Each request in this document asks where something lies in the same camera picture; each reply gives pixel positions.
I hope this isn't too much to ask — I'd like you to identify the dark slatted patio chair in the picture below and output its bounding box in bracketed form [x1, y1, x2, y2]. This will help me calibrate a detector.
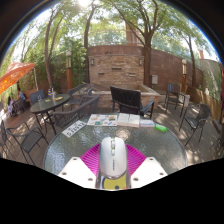
[164, 83, 183, 114]

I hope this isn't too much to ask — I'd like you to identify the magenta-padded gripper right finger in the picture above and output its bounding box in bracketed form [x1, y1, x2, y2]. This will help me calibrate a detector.
[125, 143, 169, 190]

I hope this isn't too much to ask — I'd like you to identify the colourful printed brochure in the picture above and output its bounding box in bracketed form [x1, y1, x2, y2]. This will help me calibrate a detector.
[86, 113, 119, 127]

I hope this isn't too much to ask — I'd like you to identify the blue patio chair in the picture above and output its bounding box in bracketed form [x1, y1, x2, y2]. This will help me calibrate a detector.
[29, 89, 47, 105]

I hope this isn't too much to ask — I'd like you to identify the black and white sign card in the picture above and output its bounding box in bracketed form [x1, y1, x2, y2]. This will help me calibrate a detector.
[61, 120, 87, 138]

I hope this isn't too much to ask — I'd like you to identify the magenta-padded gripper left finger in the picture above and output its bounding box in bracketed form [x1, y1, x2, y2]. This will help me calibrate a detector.
[57, 143, 102, 190]

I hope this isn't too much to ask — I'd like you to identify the black slatted bench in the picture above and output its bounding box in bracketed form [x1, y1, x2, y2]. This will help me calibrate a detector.
[109, 85, 156, 120]

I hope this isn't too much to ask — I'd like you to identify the white computer mouse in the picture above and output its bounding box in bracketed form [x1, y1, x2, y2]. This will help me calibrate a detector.
[98, 136, 129, 181]

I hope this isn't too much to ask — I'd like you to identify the large brown-trunk tree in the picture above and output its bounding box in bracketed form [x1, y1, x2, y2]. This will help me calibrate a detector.
[113, 0, 188, 88]

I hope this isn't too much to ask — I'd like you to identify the dark round patio table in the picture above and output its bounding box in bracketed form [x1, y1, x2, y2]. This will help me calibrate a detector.
[29, 93, 72, 136]

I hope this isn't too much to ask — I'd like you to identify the small white card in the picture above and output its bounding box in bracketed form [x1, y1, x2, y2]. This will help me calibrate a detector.
[139, 119, 156, 128]

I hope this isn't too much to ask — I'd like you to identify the black mesh metal chair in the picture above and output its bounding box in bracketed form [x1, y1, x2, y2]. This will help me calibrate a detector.
[5, 121, 49, 166]

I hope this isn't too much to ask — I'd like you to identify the white book stack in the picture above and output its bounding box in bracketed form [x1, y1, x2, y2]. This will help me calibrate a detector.
[117, 113, 141, 128]

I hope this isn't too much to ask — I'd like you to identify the person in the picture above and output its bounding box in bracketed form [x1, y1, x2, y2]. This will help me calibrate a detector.
[16, 89, 27, 104]
[6, 96, 17, 116]

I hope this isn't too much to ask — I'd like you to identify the orange patio umbrella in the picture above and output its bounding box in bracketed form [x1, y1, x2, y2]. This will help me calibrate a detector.
[0, 61, 36, 96]

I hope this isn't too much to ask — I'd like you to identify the wooden lamp post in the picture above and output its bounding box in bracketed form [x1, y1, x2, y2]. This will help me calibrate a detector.
[180, 58, 188, 85]
[64, 50, 73, 91]

